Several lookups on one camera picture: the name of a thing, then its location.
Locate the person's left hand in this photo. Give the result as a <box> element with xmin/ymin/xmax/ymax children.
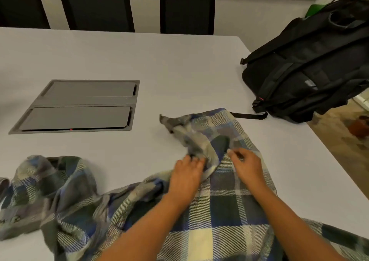
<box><xmin>166</xmin><ymin>155</ymin><xmax>207</xmax><ymax>210</ymax></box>

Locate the black frame chair green seat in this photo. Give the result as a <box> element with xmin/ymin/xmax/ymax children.
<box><xmin>304</xmin><ymin>0</ymin><xmax>369</xmax><ymax>19</ymax></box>

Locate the person's right hand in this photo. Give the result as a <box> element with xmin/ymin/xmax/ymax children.
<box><xmin>227</xmin><ymin>147</ymin><xmax>268</xmax><ymax>190</ymax></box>

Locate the grey table cable box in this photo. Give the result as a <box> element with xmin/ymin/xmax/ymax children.
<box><xmin>8</xmin><ymin>79</ymin><xmax>141</xmax><ymax>135</ymax></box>

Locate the plaid flannel shirt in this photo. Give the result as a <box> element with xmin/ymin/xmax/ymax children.
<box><xmin>0</xmin><ymin>107</ymin><xmax>369</xmax><ymax>261</ymax></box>

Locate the person's right forearm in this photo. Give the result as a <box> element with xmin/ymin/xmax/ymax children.
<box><xmin>249</xmin><ymin>180</ymin><xmax>347</xmax><ymax>261</ymax></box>

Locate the black conference chair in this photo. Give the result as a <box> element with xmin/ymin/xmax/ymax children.
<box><xmin>0</xmin><ymin>0</ymin><xmax>51</xmax><ymax>30</ymax></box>
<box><xmin>56</xmin><ymin>0</ymin><xmax>136</xmax><ymax>34</ymax></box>
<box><xmin>160</xmin><ymin>0</ymin><xmax>216</xmax><ymax>36</ymax></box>

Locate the black backpack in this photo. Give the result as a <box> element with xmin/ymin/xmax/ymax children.
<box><xmin>229</xmin><ymin>0</ymin><xmax>369</xmax><ymax>124</ymax></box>

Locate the person's left forearm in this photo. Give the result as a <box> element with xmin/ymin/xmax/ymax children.
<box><xmin>96</xmin><ymin>194</ymin><xmax>191</xmax><ymax>261</ymax></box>

